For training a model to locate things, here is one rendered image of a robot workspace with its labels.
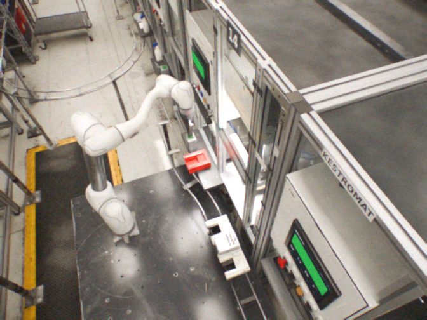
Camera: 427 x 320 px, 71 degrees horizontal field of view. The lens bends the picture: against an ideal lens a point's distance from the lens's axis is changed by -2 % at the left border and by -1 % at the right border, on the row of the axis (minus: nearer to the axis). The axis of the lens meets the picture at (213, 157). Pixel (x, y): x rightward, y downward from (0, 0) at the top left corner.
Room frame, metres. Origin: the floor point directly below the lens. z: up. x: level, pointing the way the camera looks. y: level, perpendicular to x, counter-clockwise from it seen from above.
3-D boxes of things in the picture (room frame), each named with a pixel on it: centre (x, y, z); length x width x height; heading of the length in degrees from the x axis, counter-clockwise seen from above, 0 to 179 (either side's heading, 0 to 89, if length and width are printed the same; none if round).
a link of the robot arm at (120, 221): (0.93, 0.64, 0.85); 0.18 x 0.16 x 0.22; 43
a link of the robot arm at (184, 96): (1.42, 0.16, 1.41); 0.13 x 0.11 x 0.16; 43
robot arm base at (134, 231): (0.90, 0.63, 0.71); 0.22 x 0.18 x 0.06; 18
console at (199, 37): (1.43, -0.07, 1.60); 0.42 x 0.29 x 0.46; 18
